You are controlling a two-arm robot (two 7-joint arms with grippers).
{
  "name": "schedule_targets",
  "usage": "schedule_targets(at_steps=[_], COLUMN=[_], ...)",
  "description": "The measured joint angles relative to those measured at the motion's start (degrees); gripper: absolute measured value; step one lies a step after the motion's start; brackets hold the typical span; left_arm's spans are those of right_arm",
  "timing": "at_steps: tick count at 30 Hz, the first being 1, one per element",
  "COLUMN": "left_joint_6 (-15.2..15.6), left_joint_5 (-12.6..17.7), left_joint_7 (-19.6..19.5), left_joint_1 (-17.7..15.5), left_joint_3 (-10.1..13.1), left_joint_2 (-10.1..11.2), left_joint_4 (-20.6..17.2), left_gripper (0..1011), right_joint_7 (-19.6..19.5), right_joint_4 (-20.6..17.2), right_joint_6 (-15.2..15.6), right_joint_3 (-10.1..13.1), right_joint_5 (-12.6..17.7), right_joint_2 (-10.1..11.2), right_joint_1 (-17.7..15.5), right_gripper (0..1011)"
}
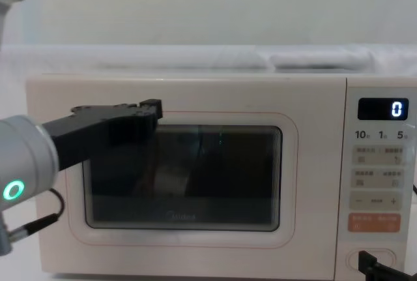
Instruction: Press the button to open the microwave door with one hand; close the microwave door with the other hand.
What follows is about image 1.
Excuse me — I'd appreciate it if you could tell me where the cream microwave oven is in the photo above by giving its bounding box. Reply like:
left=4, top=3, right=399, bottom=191
left=25, top=74, right=417, bottom=281

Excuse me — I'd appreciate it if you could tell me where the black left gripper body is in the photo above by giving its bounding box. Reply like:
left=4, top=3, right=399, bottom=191
left=41, top=104, right=115, bottom=172

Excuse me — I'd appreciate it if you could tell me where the left gripper cable with plug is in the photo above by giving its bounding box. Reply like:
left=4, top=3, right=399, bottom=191
left=5, top=187, right=66, bottom=239

